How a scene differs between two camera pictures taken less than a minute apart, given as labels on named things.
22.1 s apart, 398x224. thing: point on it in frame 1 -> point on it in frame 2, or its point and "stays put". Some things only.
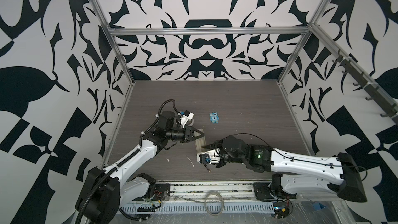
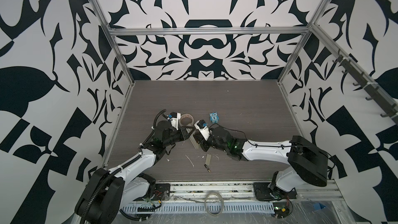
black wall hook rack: [374, 92] stays put
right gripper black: [217, 144] -> [205, 146]
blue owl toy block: [214, 117] stays put
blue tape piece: [317, 206] stays put
